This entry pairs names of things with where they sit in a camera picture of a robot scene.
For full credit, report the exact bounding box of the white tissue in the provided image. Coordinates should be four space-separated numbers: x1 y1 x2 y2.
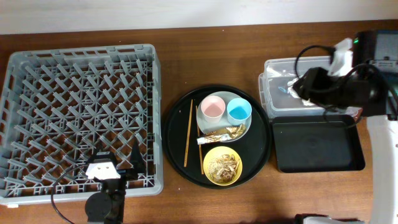
287 78 315 106

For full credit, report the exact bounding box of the yellow bowl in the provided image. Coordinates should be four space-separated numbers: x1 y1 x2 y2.
203 146 243 187

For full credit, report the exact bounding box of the gold snack wrapper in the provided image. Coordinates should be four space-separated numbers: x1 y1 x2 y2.
197 124 246 145

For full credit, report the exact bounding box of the food scraps and rice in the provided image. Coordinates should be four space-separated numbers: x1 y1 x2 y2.
208 154 241 184

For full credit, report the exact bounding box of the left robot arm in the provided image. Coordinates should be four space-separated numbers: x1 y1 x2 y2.
85 141 146 223

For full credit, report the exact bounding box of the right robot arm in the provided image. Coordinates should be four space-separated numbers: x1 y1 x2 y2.
293 30 397 223

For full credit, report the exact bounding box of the grey dishwasher rack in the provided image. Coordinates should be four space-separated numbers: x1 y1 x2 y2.
1 44 164 207

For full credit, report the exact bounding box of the round black tray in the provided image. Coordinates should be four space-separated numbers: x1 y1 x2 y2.
162 85 273 189

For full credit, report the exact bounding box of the left wooden chopstick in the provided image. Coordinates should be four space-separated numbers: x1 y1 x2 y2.
183 99 193 167

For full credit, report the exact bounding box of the wooden chopstick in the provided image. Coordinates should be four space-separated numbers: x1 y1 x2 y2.
195 105 204 175
183 99 193 167

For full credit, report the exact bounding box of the right wooden chopstick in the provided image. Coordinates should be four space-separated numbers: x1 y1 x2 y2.
195 105 204 175

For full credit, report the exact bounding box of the grey plate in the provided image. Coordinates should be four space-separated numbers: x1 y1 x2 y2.
197 91 252 139

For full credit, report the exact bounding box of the black rectangular tray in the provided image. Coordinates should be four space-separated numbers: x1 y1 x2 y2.
272 114 366 173

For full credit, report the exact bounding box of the clear plastic bin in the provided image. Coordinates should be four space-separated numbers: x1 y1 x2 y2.
259 56 362 119

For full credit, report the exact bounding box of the pink cup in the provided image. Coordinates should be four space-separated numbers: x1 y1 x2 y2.
200 96 226 123

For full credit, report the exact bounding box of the blue cup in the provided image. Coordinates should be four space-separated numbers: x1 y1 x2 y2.
227 98 252 126

